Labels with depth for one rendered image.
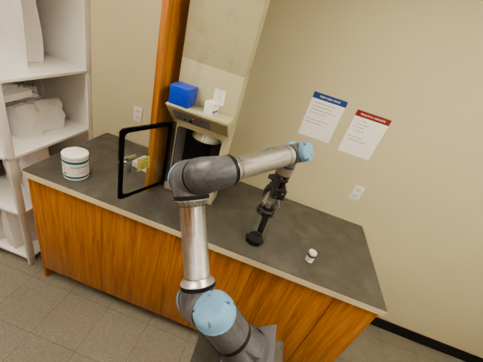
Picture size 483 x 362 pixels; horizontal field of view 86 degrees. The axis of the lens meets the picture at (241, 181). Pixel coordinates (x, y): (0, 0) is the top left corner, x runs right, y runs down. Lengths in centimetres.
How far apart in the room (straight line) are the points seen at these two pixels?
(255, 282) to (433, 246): 137
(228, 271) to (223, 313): 75
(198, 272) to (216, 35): 100
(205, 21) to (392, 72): 104
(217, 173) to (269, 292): 98
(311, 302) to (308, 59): 136
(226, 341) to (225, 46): 114
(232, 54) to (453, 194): 162
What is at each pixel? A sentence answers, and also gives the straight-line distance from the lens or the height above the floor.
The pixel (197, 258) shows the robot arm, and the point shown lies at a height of 126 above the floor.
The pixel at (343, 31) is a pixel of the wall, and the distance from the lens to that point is 170.
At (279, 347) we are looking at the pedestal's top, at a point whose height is 94.
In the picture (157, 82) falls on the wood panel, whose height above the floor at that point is 158.
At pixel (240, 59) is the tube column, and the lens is 130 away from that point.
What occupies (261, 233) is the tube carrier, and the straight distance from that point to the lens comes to 138.
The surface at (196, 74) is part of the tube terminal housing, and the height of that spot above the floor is 165.
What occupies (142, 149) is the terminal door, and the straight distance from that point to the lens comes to 140.
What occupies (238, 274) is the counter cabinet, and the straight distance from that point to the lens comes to 152.
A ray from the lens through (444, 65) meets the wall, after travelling 184.
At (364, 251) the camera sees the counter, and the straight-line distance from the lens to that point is 186.
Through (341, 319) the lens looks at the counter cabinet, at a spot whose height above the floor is 74.
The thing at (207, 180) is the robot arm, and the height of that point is 152.
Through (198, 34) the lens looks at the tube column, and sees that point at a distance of 136.
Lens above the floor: 191
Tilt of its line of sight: 30 degrees down
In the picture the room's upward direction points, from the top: 18 degrees clockwise
